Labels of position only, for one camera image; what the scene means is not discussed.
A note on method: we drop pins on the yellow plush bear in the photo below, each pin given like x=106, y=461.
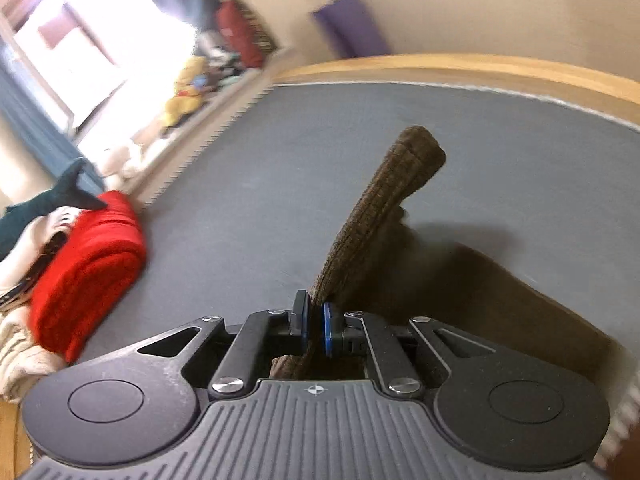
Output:
x=184, y=92

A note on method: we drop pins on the folded cream blanket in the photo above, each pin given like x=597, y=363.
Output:
x=20, y=360

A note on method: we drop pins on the white plush toy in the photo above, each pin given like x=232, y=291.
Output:
x=122, y=160

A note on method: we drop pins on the red patterned cushion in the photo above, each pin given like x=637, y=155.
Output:
x=240, y=30

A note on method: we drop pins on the folded red quilt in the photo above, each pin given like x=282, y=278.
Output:
x=95, y=270

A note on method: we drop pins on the purple foam mat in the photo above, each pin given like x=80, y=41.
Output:
x=352, y=25

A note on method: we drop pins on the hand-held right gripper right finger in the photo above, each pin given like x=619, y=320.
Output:
x=331, y=327

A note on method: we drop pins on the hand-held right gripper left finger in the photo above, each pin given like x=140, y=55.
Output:
x=301, y=317

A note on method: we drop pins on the blue curtain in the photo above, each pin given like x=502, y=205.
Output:
x=35, y=125

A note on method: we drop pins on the dark teal plush shark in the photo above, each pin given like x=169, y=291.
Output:
x=45, y=205

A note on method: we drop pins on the wooden bed frame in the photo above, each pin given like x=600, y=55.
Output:
x=475, y=67

